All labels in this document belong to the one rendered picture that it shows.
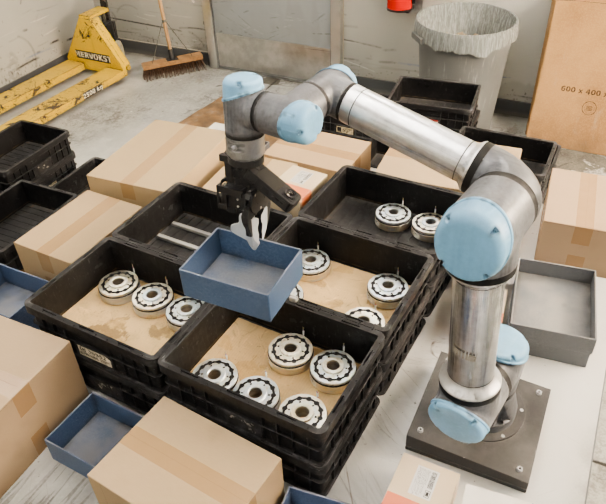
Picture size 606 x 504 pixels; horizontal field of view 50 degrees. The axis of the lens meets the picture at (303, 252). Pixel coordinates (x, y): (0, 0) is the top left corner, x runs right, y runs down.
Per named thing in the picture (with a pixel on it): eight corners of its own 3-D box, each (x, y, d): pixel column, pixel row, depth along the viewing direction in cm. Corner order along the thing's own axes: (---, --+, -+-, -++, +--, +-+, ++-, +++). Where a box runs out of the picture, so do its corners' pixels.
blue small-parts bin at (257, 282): (303, 275, 136) (302, 248, 132) (270, 322, 126) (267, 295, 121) (221, 252, 143) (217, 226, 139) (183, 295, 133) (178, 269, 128)
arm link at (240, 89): (247, 87, 112) (211, 78, 116) (250, 146, 118) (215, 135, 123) (275, 75, 118) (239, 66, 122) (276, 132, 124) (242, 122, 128)
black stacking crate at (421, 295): (430, 292, 168) (434, 258, 161) (384, 370, 148) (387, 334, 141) (297, 250, 184) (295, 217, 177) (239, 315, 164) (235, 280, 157)
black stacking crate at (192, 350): (384, 371, 148) (386, 335, 141) (323, 473, 128) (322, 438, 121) (238, 316, 164) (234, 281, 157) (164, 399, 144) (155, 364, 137)
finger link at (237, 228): (236, 243, 139) (234, 205, 134) (260, 250, 136) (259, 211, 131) (228, 250, 136) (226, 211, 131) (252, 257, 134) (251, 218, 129)
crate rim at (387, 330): (435, 263, 162) (436, 256, 161) (387, 341, 142) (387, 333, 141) (295, 222, 178) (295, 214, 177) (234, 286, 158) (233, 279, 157)
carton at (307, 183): (294, 185, 203) (293, 164, 199) (327, 195, 198) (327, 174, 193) (265, 211, 193) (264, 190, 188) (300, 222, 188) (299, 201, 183)
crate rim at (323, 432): (387, 341, 142) (387, 333, 141) (323, 445, 122) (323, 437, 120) (234, 286, 158) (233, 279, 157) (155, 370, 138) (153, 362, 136)
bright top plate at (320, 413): (336, 409, 134) (336, 407, 134) (308, 444, 128) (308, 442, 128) (296, 388, 139) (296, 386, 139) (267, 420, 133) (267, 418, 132)
